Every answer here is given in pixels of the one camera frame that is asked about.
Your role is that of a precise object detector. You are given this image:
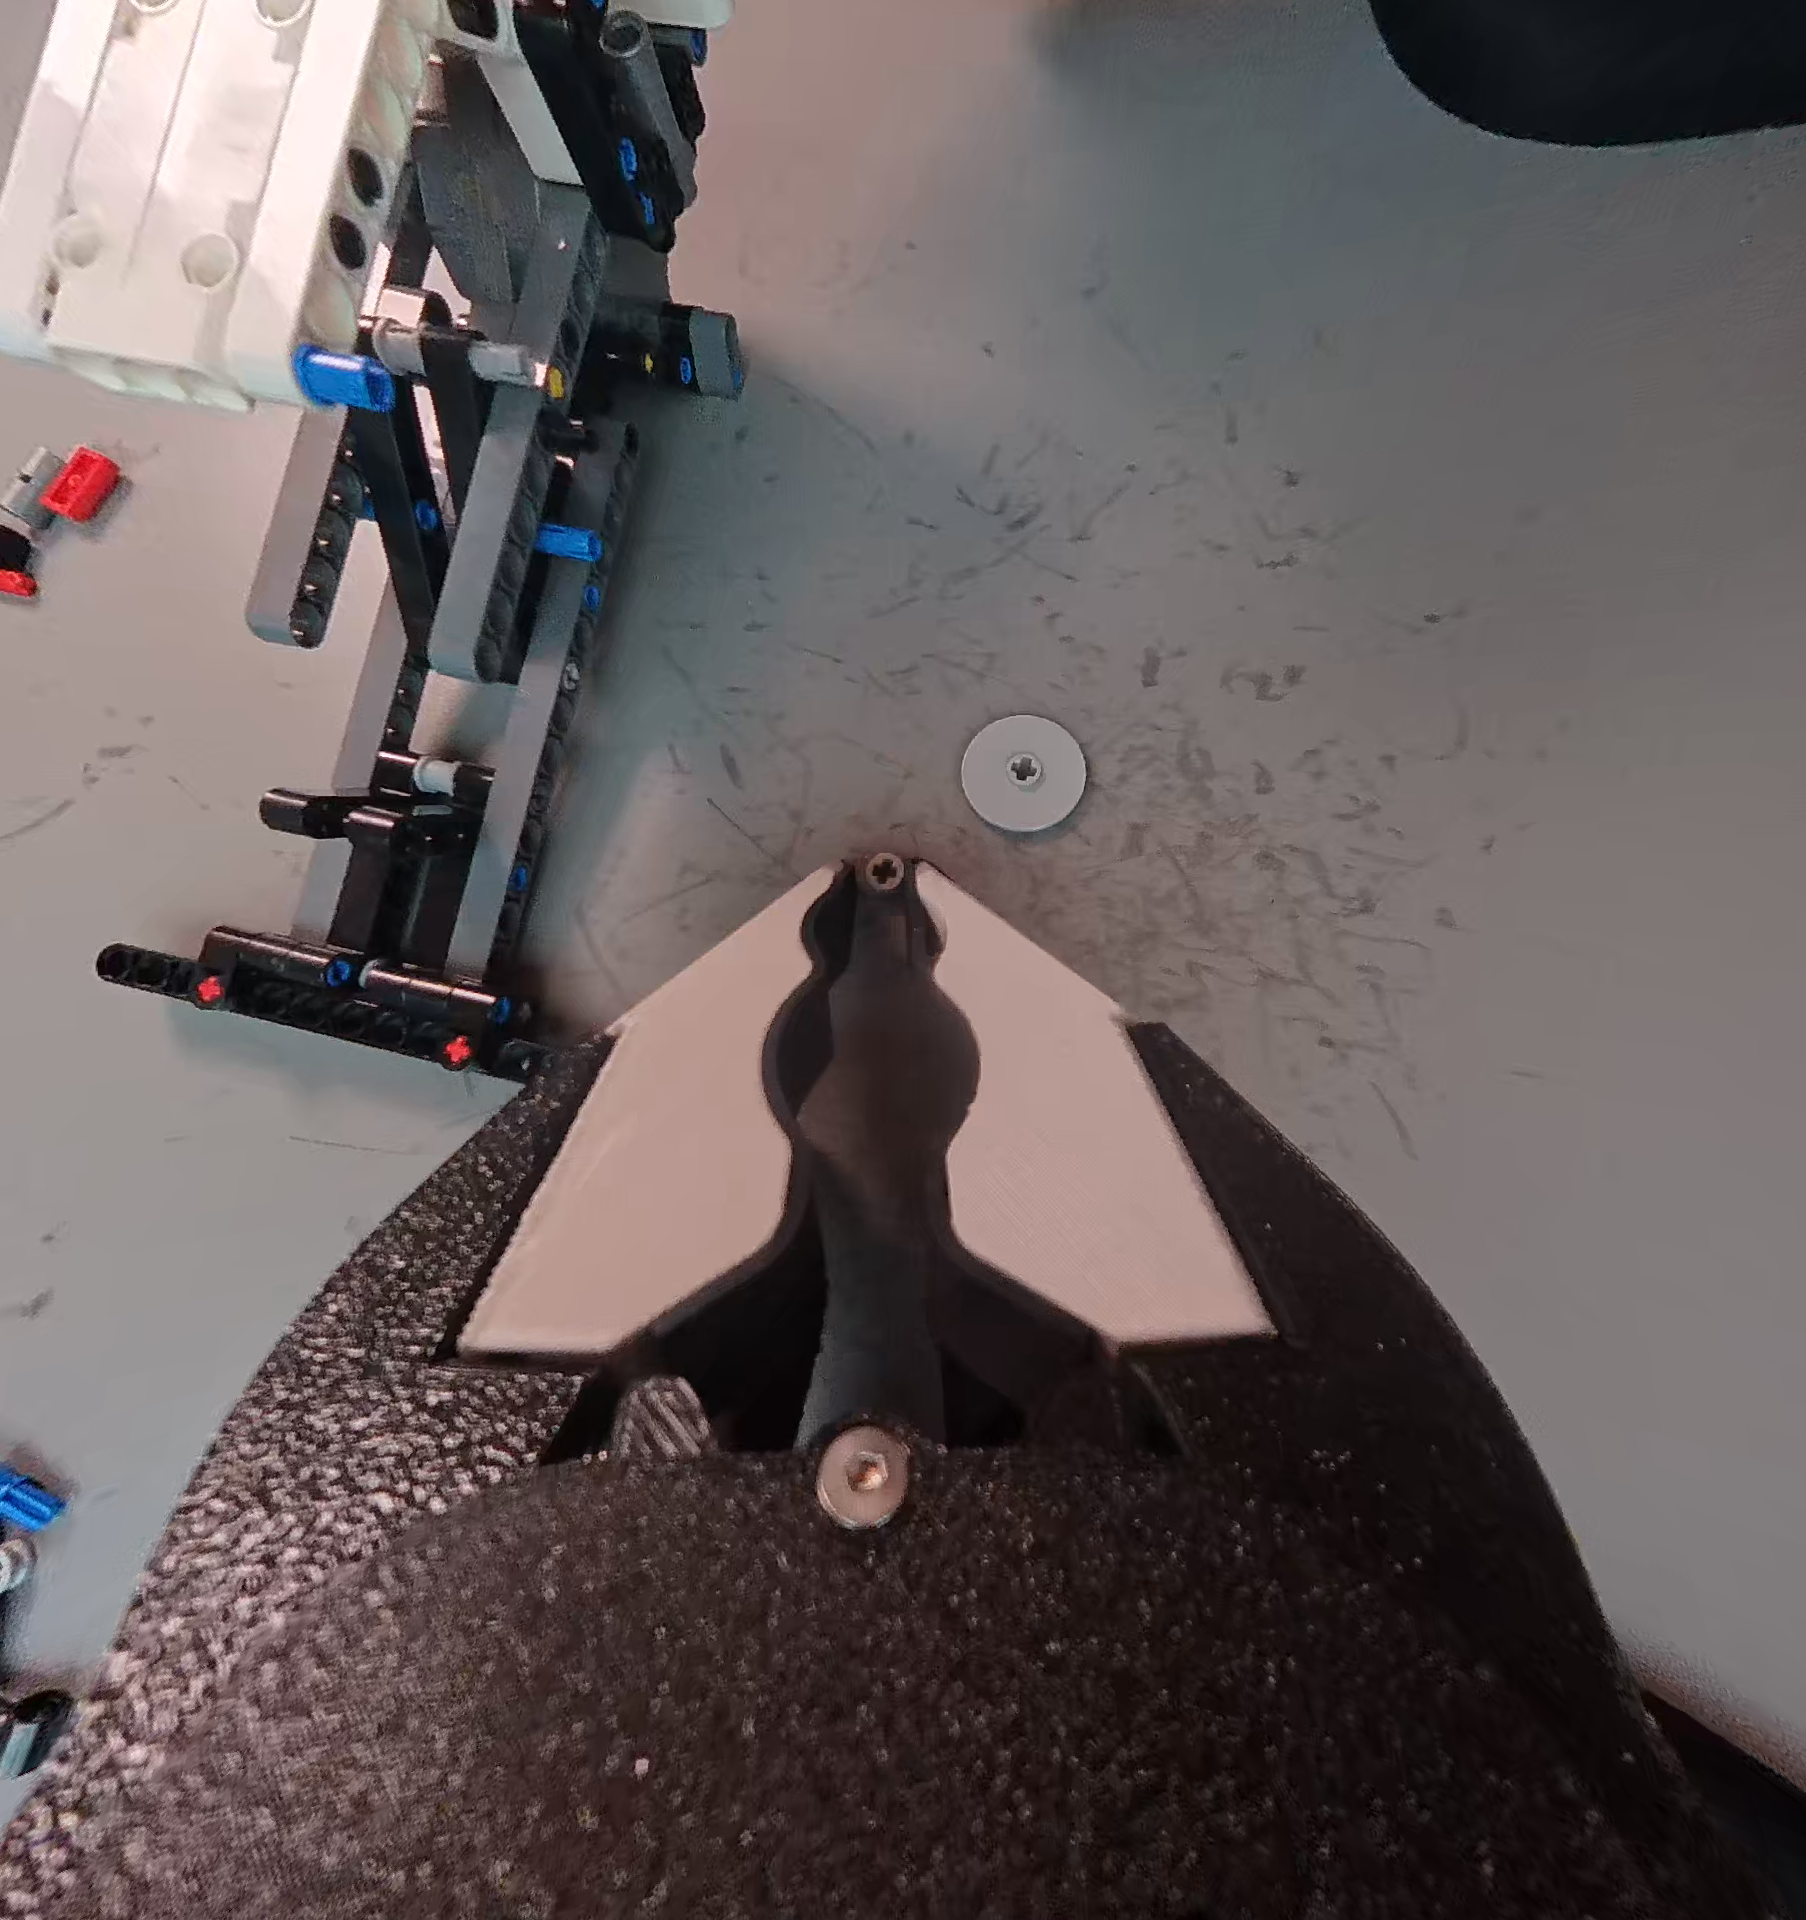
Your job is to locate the grey desk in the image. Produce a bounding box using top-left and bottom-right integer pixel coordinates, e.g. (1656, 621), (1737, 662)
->
(0, 0), (1806, 1801)

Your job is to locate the white black toy truck chassis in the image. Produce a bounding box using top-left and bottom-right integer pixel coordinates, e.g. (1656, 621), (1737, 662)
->
(0, 0), (742, 1086)

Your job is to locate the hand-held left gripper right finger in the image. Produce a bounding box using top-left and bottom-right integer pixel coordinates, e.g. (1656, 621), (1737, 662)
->
(903, 857), (1280, 1449)

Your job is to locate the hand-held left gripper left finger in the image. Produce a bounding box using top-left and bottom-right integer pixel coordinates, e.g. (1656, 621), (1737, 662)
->
(457, 858), (867, 1449)

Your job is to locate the pile of blue black pins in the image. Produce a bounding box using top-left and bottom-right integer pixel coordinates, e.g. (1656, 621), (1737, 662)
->
(0, 1448), (76, 1778)

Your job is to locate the person's right forearm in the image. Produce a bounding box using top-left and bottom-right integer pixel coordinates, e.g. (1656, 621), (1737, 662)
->
(1367, 0), (1806, 147)

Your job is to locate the grey round toy disc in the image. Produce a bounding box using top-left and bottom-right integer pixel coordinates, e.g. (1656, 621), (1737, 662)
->
(960, 715), (1089, 829)

